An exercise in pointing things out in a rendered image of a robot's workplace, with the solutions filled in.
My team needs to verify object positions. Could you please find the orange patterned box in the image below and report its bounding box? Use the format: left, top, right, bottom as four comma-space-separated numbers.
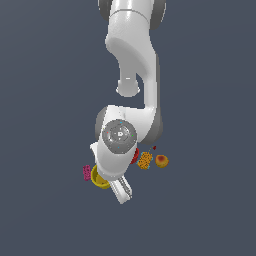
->
137, 151, 154, 170

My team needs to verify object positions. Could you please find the pink perforated block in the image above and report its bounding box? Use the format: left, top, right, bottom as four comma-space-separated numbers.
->
82, 164, 92, 182

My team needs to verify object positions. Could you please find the orange red peach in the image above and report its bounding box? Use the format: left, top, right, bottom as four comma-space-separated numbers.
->
154, 154, 170, 169

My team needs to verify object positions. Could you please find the red round object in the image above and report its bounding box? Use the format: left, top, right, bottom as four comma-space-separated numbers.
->
129, 147, 141, 165

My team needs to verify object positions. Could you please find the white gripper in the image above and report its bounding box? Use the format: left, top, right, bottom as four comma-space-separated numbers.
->
107, 176, 133, 205

